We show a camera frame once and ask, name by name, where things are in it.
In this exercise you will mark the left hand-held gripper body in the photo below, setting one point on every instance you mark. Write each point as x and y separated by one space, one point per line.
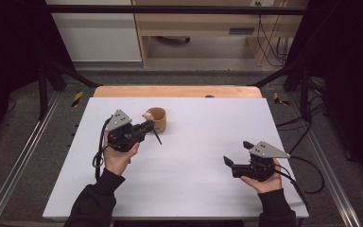
123 135

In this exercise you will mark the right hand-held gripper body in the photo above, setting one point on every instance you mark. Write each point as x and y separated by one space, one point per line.
258 167

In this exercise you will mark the aluminium floor rail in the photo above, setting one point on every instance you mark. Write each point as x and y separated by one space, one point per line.
327 164
22 157

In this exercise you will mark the person's right hand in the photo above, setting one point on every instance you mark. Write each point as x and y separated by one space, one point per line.
269 184

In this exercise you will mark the person's left hand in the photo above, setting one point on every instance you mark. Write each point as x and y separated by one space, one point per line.
116 160

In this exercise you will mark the wooden desk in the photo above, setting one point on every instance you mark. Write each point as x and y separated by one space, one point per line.
195 22

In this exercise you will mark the wooden table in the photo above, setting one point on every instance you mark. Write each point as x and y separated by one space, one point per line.
176 91

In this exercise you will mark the black horizontal frame bar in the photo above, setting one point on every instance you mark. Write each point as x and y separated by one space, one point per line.
170 9

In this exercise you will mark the white cabinet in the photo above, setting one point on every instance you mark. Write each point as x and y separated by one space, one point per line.
97 34

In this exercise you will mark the black frame stand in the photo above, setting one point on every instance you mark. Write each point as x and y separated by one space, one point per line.
304 88
42 88

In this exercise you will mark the yellow black tape marker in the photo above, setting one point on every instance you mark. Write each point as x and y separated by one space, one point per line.
77 98

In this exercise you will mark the black curtain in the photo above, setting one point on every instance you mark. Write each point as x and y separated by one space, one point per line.
346 63
9 47

